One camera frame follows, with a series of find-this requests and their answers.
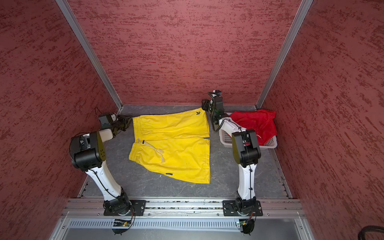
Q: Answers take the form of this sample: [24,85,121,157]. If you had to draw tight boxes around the white plastic laundry basket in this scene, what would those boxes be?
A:
[219,121,278,150]

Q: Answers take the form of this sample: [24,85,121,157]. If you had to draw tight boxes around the yellow shorts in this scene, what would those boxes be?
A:
[129,108,211,184]

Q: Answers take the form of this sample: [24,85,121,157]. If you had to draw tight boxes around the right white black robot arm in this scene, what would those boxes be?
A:
[202,91,262,216]

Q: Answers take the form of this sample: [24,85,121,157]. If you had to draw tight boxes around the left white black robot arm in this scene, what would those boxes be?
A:
[69,113,133,216]

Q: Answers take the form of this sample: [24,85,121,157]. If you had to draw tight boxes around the red shorts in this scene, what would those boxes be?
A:
[230,110,277,146]

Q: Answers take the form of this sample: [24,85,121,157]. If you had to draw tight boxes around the left small circuit board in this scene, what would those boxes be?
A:
[113,219,132,228]

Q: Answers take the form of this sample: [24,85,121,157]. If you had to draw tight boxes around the small circuit board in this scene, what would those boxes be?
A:
[236,220,251,229]
[113,219,132,228]

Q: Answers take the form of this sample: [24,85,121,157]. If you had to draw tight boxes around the right small circuit board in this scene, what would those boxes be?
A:
[236,220,251,229]

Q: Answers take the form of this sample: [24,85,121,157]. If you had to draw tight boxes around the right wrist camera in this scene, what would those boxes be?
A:
[212,90,222,97]

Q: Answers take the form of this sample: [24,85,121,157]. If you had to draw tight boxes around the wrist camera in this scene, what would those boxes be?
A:
[212,90,222,97]
[98,113,117,130]

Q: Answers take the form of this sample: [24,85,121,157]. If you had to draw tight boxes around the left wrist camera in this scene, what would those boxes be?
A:
[98,113,117,130]

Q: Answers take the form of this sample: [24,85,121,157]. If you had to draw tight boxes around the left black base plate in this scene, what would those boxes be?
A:
[103,200,147,217]

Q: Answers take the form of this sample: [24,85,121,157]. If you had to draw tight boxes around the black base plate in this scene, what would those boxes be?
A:
[103,200,147,217]
[223,198,263,217]

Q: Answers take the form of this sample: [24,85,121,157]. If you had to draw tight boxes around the left corner aluminium post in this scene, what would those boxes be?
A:
[56,0,124,112]

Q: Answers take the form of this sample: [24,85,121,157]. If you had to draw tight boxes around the corner aluminium post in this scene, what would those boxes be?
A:
[255,0,313,110]
[56,0,124,112]

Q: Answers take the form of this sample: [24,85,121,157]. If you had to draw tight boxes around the aluminium frame rail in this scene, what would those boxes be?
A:
[61,197,307,219]

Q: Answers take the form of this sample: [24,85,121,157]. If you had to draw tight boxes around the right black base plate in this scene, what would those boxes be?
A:
[223,198,263,217]

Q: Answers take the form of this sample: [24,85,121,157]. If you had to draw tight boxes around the white perforated cable duct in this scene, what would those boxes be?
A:
[68,219,240,231]

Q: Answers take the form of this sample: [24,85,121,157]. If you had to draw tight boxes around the right corner aluminium post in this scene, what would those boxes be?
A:
[255,0,313,110]

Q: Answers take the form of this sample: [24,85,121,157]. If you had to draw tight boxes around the black cable loop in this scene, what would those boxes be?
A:
[357,225,384,240]

